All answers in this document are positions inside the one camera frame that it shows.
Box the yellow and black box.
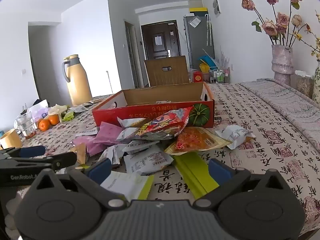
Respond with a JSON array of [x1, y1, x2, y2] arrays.
[[189, 7, 209, 17]]

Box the clear drinking glass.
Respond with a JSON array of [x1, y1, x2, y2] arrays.
[[15, 114, 37, 139]]

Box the white green-edged snack packet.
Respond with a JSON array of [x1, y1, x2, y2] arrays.
[[100, 171, 155, 202]]

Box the grey refrigerator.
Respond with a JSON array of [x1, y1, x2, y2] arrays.
[[184, 15, 215, 69]]

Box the silver snack packet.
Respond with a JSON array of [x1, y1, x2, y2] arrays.
[[100, 144, 125, 165]]

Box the white wall panel box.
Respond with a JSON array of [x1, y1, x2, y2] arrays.
[[212, 0, 222, 17]]

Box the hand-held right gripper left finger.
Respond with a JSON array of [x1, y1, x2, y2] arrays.
[[30, 158, 129, 209]]

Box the green strip snack packet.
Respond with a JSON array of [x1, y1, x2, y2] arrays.
[[174, 152, 220, 199]]

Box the large red snack bag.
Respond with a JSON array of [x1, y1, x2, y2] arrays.
[[117, 106, 194, 140]]

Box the red cardboard box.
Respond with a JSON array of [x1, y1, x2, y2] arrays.
[[92, 81, 215, 128]]

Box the grey interior door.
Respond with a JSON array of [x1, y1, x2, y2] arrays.
[[124, 21, 139, 88]]

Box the green patterned vase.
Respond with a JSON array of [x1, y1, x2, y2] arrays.
[[312, 65, 320, 100]]

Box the brown snack packet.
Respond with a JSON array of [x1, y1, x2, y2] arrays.
[[75, 144, 88, 165]]

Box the wire storage cart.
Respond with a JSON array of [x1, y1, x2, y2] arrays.
[[210, 67, 230, 84]]

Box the orange snack packet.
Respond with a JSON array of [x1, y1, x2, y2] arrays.
[[164, 127, 232, 155]]

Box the pale lilac snack packet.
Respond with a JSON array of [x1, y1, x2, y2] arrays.
[[72, 136, 100, 155]]

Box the pink ceramic vase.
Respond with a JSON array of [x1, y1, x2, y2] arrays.
[[271, 44, 293, 87]]

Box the dried rose bouquet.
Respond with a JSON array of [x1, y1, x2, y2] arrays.
[[237, 0, 320, 62]]

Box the white folded umbrella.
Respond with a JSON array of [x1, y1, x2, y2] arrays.
[[205, 15, 213, 47]]

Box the yellow thermos jug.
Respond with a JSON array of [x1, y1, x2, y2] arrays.
[[62, 54, 93, 106]]

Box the cream crumpled bag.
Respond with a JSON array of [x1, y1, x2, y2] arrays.
[[48, 104, 68, 123]]

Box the pink snack packet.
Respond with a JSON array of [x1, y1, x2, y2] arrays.
[[94, 122, 123, 145]]

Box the glass jar with white lid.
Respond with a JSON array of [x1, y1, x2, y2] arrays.
[[295, 70, 314, 99]]

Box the grey patterned folded cloth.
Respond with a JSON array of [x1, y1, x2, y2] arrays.
[[240, 78, 320, 153]]

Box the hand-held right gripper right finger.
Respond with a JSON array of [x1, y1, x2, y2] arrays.
[[194, 158, 288, 209]]

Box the white plastic bag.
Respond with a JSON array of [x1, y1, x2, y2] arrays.
[[27, 102, 49, 118]]

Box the dark brown entrance door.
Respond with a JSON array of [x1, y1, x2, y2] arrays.
[[141, 20, 182, 61]]

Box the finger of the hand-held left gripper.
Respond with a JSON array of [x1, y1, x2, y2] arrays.
[[0, 145, 47, 159], [15, 152, 77, 172]]

